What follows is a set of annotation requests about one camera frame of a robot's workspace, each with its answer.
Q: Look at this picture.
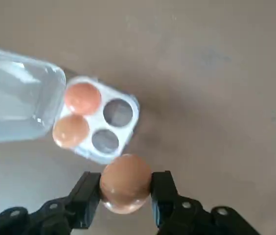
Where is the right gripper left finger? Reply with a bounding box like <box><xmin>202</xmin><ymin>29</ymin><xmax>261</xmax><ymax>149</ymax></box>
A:
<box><xmin>0</xmin><ymin>171</ymin><xmax>102</xmax><ymax>235</ymax></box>

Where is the clear four-slot egg tray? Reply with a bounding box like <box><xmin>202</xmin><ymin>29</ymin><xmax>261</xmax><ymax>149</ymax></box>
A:
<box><xmin>0</xmin><ymin>45</ymin><xmax>140</xmax><ymax>165</ymax></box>

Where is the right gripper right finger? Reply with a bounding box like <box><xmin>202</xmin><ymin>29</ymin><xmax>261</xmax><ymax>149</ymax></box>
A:
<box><xmin>150</xmin><ymin>170</ymin><xmax>263</xmax><ymax>235</ymax></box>

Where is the brown egg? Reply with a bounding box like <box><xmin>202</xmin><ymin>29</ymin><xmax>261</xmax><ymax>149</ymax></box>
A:
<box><xmin>52</xmin><ymin>114</ymin><xmax>91</xmax><ymax>149</ymax></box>
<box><xmin>99</xmin><ymin>153</ymin><xmax>153</xmax><ymax>215</ymax></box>
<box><xmin>64</xmin><ymin>82</ymin><xmax>102</xmax><ymax>115</ymax></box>

